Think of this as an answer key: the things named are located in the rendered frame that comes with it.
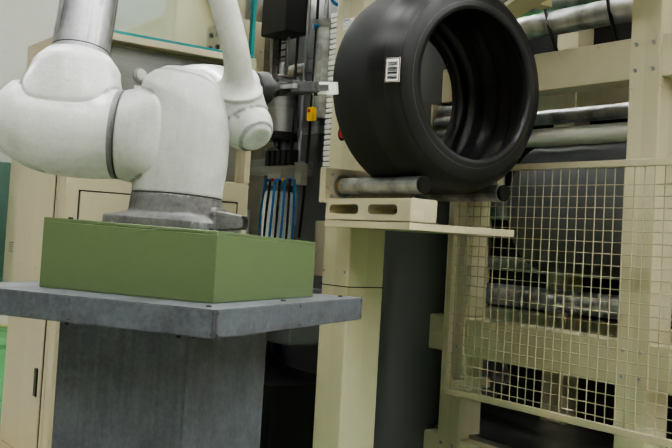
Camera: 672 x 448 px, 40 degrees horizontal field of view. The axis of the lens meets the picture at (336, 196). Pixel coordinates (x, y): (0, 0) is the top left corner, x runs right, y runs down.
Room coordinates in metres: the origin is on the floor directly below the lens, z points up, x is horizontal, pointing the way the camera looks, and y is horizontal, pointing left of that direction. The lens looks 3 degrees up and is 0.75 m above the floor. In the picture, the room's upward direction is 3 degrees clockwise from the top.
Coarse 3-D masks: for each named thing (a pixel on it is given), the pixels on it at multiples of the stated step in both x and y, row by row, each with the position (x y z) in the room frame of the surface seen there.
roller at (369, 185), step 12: (348, 180) 2.53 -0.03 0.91; (360, 180) 2.49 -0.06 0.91; (372, 180) 2.44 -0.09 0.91; (384, 180) 2.40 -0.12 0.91; (396, 180) 2.36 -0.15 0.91; (408, 180) 2.33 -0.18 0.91; (420, 180) 2.29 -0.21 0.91; (348, 192) 2.54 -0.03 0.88; (360, 192) 2.50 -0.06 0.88; (372, 192) 2.45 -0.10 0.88; (384, 192) 2.41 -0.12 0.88; (396, 192) 2.38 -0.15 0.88; (408, 192) 2.34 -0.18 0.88; (420, 192) 2.30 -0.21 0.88
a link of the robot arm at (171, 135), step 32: (128, 96) 1.54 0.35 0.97; (160, 96) 1.52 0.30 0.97; (192, 96) 1.52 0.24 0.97; (128, 128) 1.51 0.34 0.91; (160, 128) 1.51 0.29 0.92; (192, 128) 1.52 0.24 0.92; (224, 128) 1.57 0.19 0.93; (128, 160) 1.52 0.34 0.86; (160, 160) 1.51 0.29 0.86; (192, 160) 1.52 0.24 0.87; (224, 160) 1.57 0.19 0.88; (160, 192) 1.53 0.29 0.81; (192, 192) 1.52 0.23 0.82
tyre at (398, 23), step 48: (384, 0) 2.40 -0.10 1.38; (432, 0) 2.29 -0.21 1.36; (480, 0) 2.37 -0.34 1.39; (384, 48) 2.25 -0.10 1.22; (480, 48) 2.66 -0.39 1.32; (528, 48) 2.49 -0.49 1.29; (336, 96) 2.39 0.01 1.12; (384, 96) 2.25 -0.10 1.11; (480, 96) 2.71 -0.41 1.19; (528, 96) 2.48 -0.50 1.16; (384, 144) 2.31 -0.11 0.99; (432, 144) 2.29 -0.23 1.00; (480, 144) 2.68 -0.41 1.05; (432, 192) 2.45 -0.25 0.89
